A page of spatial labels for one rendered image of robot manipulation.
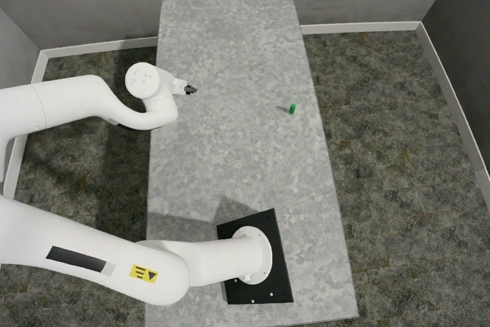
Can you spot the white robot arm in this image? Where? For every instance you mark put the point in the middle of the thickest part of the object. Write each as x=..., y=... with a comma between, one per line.
x=35, y=237

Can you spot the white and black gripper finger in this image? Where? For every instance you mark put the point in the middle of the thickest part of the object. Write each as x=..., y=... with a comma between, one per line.
x=190, y=89

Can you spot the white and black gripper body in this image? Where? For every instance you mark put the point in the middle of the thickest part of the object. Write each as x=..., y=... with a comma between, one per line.
x=179, y=89

